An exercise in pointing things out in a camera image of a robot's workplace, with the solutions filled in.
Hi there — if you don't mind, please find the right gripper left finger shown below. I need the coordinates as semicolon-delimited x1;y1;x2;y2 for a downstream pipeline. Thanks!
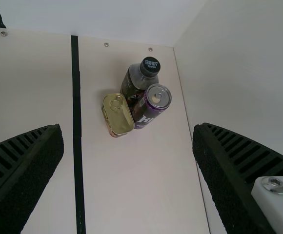
0;123;64;234

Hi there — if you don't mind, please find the rectangular gold tin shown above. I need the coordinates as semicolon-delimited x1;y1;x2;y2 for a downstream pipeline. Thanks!
101;93;135;138

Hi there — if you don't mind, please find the purple can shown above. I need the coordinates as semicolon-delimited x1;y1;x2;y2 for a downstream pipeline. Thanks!
132;83;172;130

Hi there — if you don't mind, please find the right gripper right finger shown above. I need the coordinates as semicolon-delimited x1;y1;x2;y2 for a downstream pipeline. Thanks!
192;122;283;234

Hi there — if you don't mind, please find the dark coffee bottle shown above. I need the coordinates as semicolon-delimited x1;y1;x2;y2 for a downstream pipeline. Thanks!
119;56;162;108

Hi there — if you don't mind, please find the black strip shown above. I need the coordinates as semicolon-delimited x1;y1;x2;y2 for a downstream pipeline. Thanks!
70;35;86;234

